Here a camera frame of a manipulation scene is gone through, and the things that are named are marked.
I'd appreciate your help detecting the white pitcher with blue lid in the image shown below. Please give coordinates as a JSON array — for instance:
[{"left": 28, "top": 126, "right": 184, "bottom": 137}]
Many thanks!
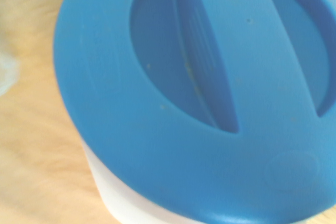
[{"left": 52, "top": 0, "right": 336, "bottom": 224}]

